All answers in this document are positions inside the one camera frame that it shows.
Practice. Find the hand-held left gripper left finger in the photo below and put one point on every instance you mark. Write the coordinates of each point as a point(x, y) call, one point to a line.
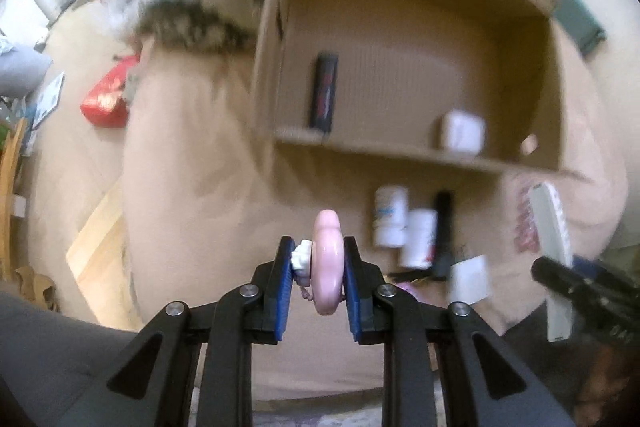
point(285, 287)

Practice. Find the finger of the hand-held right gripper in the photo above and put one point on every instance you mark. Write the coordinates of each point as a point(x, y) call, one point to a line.
point(612, 276)
point(555, 276)

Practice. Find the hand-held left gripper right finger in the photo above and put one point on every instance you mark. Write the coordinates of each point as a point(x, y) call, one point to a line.
point(353, 287)

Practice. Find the white remote control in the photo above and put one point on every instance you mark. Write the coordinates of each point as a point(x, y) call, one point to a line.
point(550, 227)

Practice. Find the white bottle blue label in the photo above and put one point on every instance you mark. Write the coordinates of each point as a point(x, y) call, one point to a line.
point(391, 217)

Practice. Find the white bottle red label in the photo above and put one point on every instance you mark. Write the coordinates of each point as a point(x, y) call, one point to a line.
point(419, 239)

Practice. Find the black flashlight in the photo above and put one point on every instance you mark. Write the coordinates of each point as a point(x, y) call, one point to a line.
point(443, 227)

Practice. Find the cardboard box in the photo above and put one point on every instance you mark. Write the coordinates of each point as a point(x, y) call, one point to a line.
point(400, 82)

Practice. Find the pink printed packet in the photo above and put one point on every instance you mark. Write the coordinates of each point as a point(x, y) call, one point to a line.
point(525, 217)

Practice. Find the small white card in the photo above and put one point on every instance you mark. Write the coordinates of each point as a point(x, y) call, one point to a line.
point(470, 279)

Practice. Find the beige blanket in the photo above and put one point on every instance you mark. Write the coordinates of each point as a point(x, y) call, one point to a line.
point(200, 182)

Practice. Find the white charger plug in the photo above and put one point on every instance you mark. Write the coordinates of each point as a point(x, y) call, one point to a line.
point(462, 132)

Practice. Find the light wooden board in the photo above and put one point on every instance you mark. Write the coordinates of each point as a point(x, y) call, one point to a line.
point(100, 257)

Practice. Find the black slim case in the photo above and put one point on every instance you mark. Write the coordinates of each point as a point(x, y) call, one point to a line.
point(324, 92)

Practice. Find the grey trouser leg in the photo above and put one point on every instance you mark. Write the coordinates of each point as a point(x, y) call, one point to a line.
point(55, 357)

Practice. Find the red bag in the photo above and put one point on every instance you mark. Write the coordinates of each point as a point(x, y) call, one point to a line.
point(107, 97)

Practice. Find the wooden chair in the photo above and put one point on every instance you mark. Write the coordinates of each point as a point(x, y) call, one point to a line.
point(12, 187)

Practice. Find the printed booklet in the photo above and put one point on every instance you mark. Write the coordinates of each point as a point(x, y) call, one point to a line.
point(47, 102)

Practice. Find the grey cushion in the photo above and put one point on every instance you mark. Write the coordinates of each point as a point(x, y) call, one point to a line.
point(22, 69)

